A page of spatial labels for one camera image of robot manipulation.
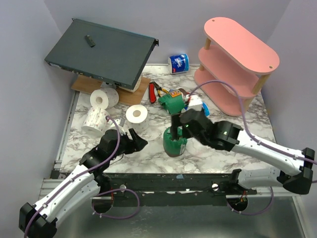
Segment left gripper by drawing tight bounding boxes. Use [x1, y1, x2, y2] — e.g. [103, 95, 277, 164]
[109, 128, 148, 160]

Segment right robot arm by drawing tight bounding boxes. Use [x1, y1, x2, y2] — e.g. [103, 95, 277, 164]
[170, 109, 315, 195]

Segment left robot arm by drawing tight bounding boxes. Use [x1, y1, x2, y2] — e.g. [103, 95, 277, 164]
[19, 129, 147, 238]

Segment pink three-tier shelf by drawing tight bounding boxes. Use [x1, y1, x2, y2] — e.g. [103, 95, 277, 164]
[194, 17, 280, 116]

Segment white floral paper towel roll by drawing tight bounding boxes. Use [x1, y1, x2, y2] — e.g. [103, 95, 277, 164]
[126, 105, 149, 134]

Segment blue wrapped Tempo roll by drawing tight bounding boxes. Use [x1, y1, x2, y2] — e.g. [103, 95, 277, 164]
[202, 102, 210, 117]

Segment floral roll lying left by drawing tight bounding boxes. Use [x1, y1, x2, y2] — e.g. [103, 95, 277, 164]
[81, 107, 109, 136]

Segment floral roll near board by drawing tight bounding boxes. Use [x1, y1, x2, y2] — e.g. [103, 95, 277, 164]
[90, 88, 119, 110]

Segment blue wrapped roll at back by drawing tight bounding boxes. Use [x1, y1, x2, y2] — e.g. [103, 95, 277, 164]
[168, 54, 189, 74]

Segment wooden board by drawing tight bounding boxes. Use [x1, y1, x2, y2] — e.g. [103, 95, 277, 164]
[71, 75, 151, 106]

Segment small black connector strip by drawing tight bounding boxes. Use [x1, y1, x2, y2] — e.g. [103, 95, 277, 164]
[85, 35, 96, 48]

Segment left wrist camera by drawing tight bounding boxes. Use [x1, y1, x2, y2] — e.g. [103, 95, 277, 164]
[109, 118, 125, 135]

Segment red handled cutter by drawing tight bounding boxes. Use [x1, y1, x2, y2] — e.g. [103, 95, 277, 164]
[149, 82, 157, 104]

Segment yellow handled pliers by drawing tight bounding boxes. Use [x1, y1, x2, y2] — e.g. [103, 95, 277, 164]
[153, 81, 169, 97]

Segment black metal base rail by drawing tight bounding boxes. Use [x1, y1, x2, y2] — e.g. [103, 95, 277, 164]
[51, 171, 258, 208]

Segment dark grey network switch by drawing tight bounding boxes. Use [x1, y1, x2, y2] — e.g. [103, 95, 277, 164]
[45, 19, 159, 90]

